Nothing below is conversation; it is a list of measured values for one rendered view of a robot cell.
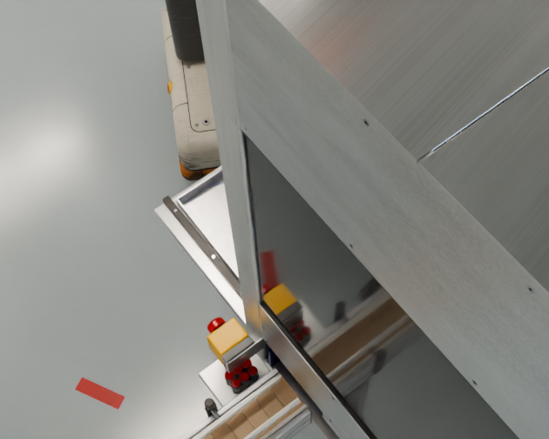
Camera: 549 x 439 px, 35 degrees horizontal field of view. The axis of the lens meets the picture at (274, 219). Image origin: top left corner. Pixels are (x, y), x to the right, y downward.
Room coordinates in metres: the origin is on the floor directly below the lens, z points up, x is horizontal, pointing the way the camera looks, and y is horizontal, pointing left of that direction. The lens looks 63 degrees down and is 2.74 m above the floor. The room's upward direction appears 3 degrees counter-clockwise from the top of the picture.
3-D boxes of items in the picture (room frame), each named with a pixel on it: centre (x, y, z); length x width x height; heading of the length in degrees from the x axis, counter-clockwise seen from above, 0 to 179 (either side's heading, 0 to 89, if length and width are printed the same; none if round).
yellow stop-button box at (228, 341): (0.62, 0.11, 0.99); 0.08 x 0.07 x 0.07; 35
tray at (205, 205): (0.95, 0.03, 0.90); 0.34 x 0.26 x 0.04; 34
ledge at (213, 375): (0.57, 0.09, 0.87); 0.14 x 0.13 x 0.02; 35
